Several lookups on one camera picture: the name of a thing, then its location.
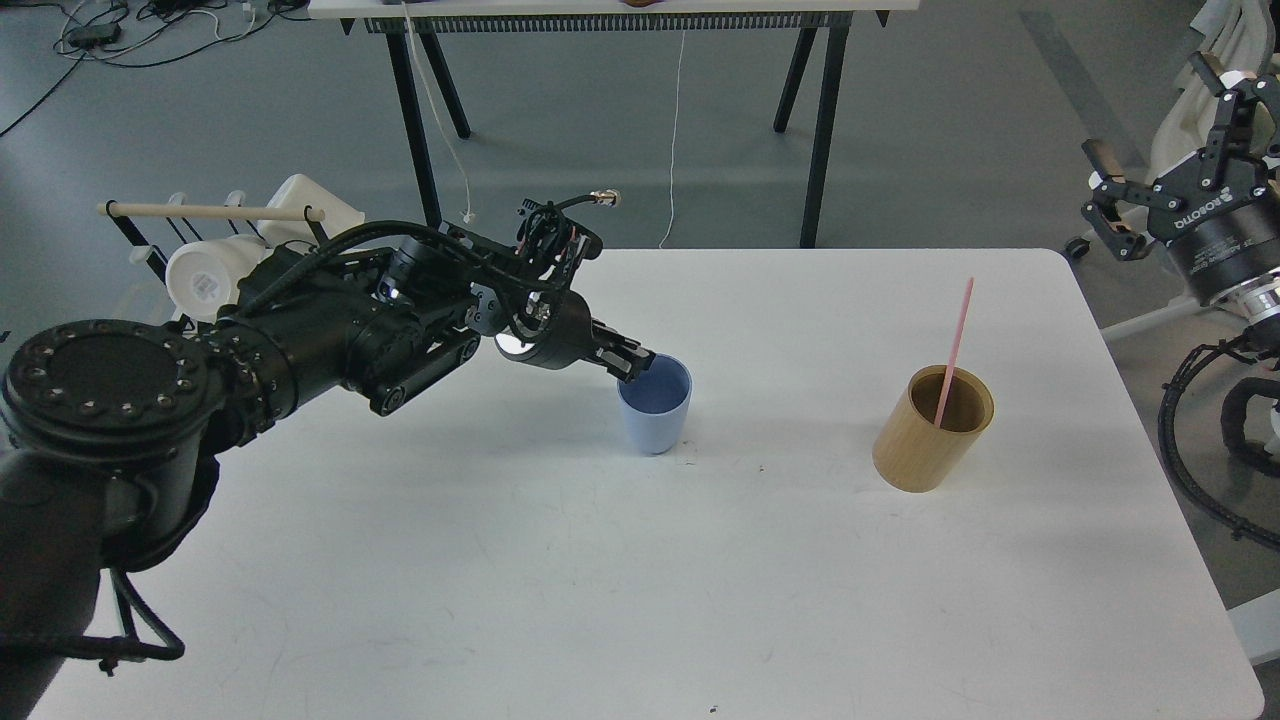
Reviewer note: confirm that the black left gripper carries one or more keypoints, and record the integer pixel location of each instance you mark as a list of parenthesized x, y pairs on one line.
[(571, 336)]

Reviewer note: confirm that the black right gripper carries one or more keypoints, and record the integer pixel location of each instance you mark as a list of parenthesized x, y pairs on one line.
[(1225, 240)]

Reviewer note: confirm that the blue plastic cup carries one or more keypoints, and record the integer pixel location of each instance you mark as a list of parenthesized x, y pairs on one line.
[(654, 405)]

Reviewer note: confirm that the pink chopstick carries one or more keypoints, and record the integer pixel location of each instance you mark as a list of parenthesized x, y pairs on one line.
[(951, 365)]

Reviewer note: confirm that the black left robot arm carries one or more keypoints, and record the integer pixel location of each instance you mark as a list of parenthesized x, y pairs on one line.
[(115, 427)]

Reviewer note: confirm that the white cup on rack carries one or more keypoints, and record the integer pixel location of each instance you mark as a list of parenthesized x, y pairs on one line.
[(203, 276)]

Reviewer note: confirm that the bamboo cylinder holder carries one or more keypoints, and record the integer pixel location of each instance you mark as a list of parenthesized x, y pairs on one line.
[(923, 441)]

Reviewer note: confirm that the black wire cup rack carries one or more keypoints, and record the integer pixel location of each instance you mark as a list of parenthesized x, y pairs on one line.
[(156, 231)]

